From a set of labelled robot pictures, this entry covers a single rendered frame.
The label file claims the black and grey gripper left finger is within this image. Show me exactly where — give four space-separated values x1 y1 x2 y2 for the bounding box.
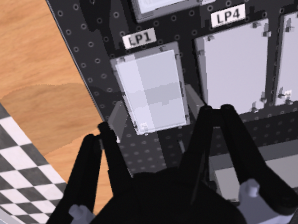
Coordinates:
45 100 143 224

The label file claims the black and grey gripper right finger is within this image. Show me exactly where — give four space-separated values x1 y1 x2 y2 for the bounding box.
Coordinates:
165 84 298 224

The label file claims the white button panel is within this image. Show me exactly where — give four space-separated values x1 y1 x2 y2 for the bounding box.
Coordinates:
205 139 298 202

